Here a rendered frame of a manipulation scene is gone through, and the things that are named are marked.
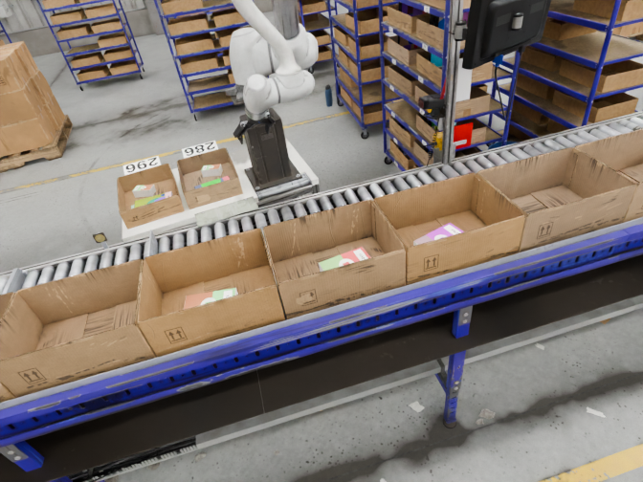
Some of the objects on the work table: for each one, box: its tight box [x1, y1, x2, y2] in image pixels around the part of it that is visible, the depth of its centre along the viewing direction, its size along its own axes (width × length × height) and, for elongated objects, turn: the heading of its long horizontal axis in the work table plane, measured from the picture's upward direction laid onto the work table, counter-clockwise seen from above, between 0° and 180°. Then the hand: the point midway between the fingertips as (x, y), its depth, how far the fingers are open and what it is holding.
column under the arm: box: [239, 108, 302, 192], centre depth 221 cm, size 26×26×33 cm
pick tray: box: [117, 164, 185, 230], centre depth 221 cm, size 28×38×10 cm
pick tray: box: [177, 147, 243, 209], centre depth 228 cm, size 28×38×10 cm
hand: (254, 135), depth 200 cm, fingers open, 13 cm apart
